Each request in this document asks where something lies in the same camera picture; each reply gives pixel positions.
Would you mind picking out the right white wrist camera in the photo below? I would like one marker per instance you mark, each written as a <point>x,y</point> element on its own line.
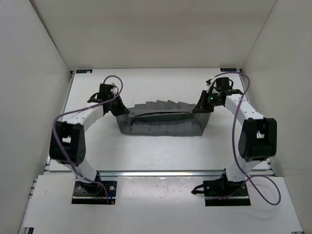
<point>210,84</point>

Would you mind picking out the left blue corner label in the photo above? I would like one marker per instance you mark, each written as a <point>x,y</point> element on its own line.
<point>84,71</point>

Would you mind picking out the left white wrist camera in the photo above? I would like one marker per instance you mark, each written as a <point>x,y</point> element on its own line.
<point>114,89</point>

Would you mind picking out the blue corner label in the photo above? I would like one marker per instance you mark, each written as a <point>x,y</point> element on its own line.
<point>228,69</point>
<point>84,71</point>

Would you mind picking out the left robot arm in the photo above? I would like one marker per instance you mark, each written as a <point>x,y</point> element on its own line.
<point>68,145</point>

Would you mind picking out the right blue corner label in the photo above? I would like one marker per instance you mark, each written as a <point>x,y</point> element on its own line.
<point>228,69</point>

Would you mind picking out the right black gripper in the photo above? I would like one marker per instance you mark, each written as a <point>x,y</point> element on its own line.
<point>202,106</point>

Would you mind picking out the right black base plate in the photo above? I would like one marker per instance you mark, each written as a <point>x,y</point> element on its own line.
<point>223,193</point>

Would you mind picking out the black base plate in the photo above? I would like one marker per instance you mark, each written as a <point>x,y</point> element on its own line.
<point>94,194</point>
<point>223,193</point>

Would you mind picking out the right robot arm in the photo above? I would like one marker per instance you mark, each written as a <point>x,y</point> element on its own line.
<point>258,137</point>

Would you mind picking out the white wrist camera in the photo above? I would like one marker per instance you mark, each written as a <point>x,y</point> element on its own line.
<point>114,89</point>
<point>210,84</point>

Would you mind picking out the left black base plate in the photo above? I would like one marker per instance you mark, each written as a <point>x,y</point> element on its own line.
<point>94,194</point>

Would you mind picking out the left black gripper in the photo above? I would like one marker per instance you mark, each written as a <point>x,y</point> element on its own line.
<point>122,109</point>

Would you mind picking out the grey pleated skirt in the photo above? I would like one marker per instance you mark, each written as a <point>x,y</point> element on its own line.
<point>163,118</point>

